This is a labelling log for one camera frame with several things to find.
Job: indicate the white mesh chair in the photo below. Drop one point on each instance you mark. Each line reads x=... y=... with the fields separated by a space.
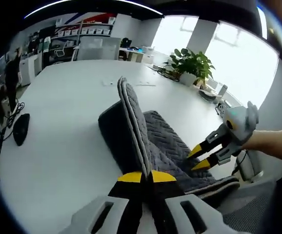
x=248 y=207

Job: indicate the white partition panel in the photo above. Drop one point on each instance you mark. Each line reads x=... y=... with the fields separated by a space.
x=99 y=48

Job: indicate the black monitor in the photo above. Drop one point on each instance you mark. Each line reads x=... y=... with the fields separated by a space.
x=46 y=31

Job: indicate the row of white storage boxes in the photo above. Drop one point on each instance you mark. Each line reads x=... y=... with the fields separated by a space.
x=85 y=31

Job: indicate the white plant pot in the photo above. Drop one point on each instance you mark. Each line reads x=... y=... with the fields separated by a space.
x=187 y=79

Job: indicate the black computer mouse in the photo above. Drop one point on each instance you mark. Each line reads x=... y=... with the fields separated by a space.
x=21 y=129

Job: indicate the dark tray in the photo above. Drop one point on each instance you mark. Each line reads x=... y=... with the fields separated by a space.
x=209 y=95

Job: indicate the green leafy plant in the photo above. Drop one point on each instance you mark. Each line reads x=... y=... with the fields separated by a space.
x=192 y=61

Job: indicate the grey towel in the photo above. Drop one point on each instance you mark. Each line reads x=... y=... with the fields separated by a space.
x=160 y=141

